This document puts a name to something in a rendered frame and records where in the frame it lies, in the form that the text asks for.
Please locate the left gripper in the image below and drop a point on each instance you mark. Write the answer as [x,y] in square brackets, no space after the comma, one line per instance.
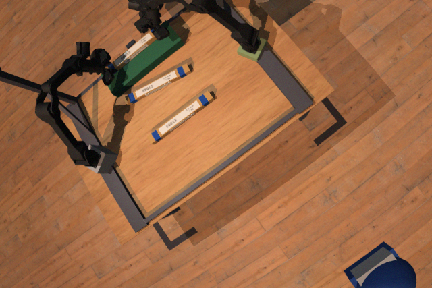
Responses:
[159,32]

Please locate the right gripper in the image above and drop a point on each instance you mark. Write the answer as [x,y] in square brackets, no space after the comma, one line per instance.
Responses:
[107,73]

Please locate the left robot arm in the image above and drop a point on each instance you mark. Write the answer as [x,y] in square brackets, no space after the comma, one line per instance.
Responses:
[243,33]

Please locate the black metal overhead frame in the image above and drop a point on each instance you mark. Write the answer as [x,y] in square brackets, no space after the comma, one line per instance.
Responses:
[32,86]

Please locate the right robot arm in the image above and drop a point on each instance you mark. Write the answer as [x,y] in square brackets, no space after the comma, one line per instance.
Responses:
[49,111]

